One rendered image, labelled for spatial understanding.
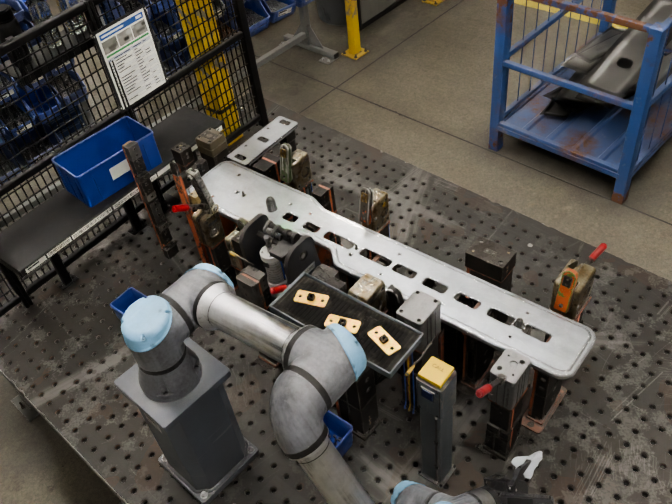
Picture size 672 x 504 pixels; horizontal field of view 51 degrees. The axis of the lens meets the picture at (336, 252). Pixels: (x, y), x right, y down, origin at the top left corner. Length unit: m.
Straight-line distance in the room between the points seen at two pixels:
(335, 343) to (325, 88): 3.44
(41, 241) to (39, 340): 0.37
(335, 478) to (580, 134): 2.88
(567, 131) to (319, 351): 2.81
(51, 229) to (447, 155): 2.34
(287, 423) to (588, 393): 1.07
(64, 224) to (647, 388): 1.84
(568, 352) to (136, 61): 1.71
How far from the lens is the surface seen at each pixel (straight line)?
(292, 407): 1.35
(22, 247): 2.43
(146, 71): 2.67
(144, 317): 1.62
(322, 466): 1.41
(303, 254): 1.90
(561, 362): 1.85
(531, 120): 4.05
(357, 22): 4.94
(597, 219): 3.72
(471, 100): 4.50
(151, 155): 2.51
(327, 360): 1.37
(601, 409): 2.16
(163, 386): 1.72
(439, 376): 1.60
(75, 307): 2.64
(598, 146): 3.91
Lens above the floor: 2.48
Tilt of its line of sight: 45 degrees down
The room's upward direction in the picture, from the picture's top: 8 degrees counter-clockwise
